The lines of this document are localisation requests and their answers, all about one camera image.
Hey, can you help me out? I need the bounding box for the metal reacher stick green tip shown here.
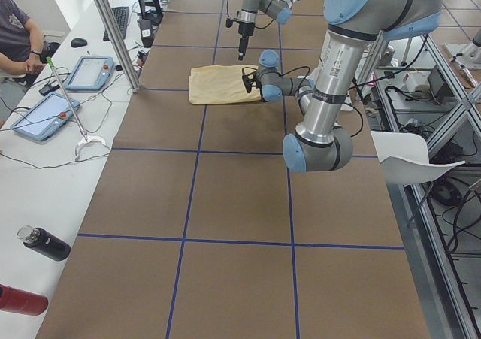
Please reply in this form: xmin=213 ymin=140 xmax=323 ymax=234
xmin=46 ymin=56 xmax=109 ymax=162

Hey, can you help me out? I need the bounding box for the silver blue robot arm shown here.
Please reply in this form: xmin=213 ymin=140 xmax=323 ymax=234
xmin=225 ymin=0 xmax=297 ymax=61
xmin=242 ymin=0 xmax=442 ymax=172

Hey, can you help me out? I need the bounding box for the seated person grey shirt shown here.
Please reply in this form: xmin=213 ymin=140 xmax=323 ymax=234
xmin=1 ymin=0 xmax=60 ymax=86

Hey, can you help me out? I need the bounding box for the black computer mouse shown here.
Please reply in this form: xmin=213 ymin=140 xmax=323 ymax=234
xmin=70 ymin=38 xmax=88 ymax=48

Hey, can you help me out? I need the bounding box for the black water bottle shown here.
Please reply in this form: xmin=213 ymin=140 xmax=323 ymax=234
xmin=17 ymin=225 xmax=71 ymax=262

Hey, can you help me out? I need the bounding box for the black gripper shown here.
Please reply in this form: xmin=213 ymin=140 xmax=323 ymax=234
xmin=241 ymin=66 xmax=262 ymax=94
xmin=225 ymin=11 xmax=256 ymax=61

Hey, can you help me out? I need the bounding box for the far blue teach pendant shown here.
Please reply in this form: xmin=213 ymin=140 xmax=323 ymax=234
xmin=64 ymin=56 xmax=115 ymax=92

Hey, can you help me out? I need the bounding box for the near blue teach pendant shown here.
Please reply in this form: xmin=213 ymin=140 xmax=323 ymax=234
xmin=11 ymin=92 xmax=73 ymax=141

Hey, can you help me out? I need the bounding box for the small black phone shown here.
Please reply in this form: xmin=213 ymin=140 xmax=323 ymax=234
xmin=39 ymin=84 xmax=59 ymax=96

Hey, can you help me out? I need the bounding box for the blue teach pendant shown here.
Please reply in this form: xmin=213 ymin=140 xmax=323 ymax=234
xmin=64 ymin=56 xmax=115 ymax=92
xmin=11 ymin=92 xmax=73 ymax=141

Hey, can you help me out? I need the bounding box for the white plastic chair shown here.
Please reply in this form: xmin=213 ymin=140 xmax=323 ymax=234
xmin=371 ymin=131 xmax=465 ymax=185

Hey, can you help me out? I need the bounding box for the pale yellow printed t-shirt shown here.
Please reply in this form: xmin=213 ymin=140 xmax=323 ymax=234
xmin=189 ymin=65 xmax=261 ymax=105

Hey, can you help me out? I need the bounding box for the black power adapter label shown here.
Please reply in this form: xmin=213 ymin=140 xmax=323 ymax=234
xmin=138 ymin=18 xmax=155 ymax=48

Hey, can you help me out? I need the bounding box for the black keyboard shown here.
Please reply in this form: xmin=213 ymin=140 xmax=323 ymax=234
xmin=111 ymin=6 xmax=130 ymax=39

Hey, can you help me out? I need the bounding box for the red water bottle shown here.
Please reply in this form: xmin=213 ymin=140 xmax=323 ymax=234
xmin=1 ymin=284 xmax=49 ymax=316

